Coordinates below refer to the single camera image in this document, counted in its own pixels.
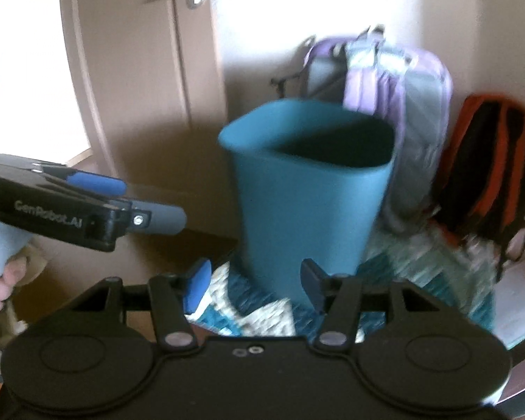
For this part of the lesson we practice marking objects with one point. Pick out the teal white zigzag quilt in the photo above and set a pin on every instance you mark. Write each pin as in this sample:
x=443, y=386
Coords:
x=428, y=280

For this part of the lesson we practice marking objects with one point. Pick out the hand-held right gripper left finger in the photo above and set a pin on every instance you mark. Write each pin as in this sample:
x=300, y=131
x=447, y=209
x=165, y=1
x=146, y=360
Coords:
x=197, y=291

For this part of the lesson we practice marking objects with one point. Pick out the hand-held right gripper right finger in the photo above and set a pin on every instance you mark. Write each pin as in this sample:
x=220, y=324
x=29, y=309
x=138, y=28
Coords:
x=313, y=284

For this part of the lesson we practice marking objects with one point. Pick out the person's left hand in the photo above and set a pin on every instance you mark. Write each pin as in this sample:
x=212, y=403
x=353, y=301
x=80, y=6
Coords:
x=0, y=291

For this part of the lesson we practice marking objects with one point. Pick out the teal plastic bin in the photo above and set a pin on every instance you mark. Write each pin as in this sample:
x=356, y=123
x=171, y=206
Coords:
x=306, y=201

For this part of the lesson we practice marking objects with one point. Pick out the black orange backpack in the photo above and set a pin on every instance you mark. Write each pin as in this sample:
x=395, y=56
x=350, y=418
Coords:
x=481, y=175

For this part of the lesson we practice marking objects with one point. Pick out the purple grey backpack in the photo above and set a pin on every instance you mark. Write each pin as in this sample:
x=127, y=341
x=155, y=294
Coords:
x=415, y=109

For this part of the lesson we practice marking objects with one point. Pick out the beige wooden door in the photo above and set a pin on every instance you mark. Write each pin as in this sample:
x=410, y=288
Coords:
x=131, y=78

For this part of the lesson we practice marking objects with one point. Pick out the black metal folding rack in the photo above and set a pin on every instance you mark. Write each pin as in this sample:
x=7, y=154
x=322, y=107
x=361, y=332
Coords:
x=286, y=81

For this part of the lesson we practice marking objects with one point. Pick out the silver door lock knob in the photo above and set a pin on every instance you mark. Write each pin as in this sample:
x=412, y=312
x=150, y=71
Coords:
x=194, y=1

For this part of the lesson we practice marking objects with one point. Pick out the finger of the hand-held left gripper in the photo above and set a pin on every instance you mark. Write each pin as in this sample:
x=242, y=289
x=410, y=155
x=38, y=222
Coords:
x=162, y=218
x=98, y=183

